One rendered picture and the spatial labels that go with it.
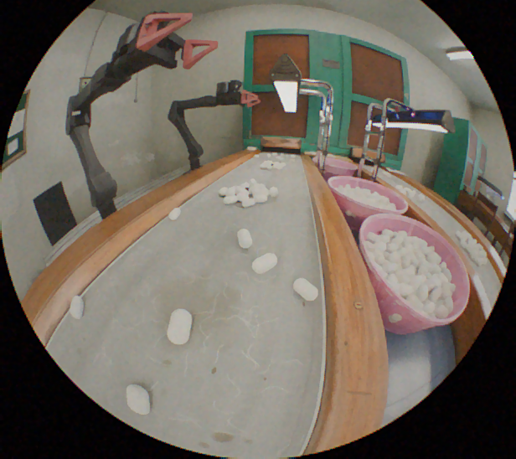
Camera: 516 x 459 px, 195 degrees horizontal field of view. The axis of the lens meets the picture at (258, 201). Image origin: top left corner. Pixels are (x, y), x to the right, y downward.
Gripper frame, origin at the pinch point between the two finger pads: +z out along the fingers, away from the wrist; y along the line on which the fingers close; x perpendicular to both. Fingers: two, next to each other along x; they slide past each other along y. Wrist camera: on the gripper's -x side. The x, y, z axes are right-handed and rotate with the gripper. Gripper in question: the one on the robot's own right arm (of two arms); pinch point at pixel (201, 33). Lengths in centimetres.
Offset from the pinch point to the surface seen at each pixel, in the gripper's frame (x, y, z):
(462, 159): -14, 103, 278
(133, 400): 31.2, -28.4, 4.4
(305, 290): 31.5, -12.4, 16.7
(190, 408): 33.1, -26.5, 8.3
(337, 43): -62, 93, 53
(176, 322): 31.1, -18.6, 5.2
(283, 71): 1.2, 17.7, 12.4
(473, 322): 33, -27, 51
